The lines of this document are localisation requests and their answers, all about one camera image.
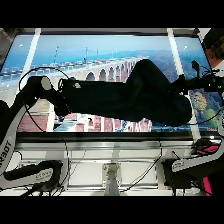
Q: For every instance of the blue jeans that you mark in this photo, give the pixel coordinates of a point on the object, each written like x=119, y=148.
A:
x=133, y=100

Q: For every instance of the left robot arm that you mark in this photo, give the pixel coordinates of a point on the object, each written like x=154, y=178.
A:
x=13, y=116

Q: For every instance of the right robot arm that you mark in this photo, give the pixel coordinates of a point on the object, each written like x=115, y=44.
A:
x=200, y=160

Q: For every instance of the silver frame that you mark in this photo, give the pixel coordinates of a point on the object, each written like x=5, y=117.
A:
x=100, y=145

